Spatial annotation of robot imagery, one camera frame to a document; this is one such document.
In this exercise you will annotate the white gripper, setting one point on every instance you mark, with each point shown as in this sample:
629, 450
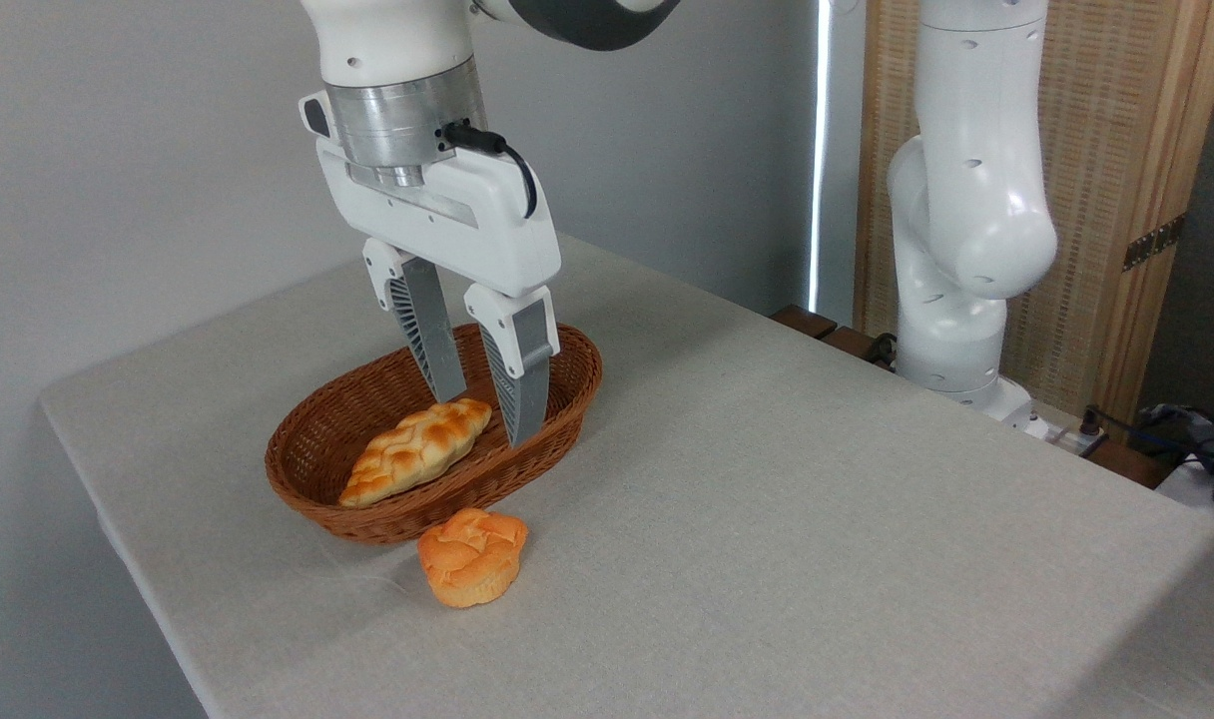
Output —
457, 225

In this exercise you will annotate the orange muffin-shaped bread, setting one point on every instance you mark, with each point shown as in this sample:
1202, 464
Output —
472, 559

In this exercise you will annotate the grey tablecloth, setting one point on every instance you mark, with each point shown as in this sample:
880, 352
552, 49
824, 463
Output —
767, 519

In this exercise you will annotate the white power strip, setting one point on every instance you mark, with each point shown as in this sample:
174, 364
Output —
1061, 431

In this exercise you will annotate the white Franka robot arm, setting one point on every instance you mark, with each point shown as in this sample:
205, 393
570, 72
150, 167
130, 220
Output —
966, 200

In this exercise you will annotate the brown oval wicker basket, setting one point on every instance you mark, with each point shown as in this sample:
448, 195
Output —
367, 419

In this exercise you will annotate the braided bread loaf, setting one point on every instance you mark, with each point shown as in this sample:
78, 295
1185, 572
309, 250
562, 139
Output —
412, 451

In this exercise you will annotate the dark blue bag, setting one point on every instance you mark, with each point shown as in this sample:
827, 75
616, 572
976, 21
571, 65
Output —
1201, 444

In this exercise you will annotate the metal screen hinge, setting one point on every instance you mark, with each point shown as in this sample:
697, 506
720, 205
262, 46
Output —
1153, 243

